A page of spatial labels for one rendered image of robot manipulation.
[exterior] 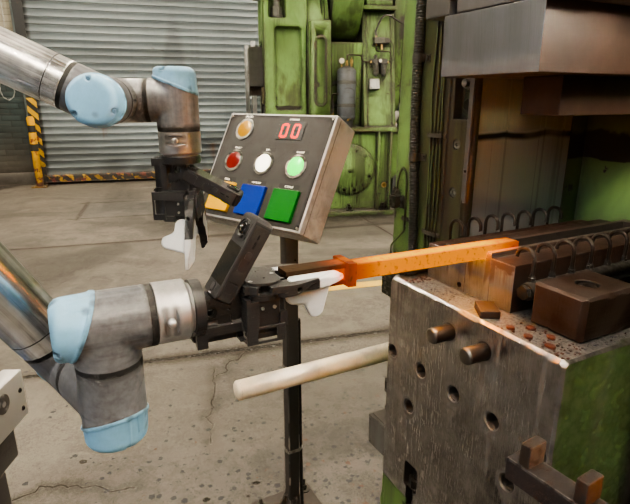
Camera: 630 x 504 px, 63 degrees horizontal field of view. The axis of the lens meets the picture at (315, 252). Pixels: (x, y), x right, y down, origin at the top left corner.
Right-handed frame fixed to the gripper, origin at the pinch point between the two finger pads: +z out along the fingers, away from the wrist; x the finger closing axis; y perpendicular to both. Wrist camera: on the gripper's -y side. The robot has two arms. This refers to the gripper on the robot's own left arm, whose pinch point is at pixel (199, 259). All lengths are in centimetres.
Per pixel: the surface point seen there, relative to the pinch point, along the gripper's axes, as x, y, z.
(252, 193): -22.6, -8.4, -8.8
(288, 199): -15.6, -17.0, -8.7
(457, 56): 8, -45, -36
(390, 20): -489, -111, -108
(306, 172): -17.7, -21.0, -14.3
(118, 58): -715, 254, -87
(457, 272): 11.9, -47.1, -0.9
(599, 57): 17, -64, -36
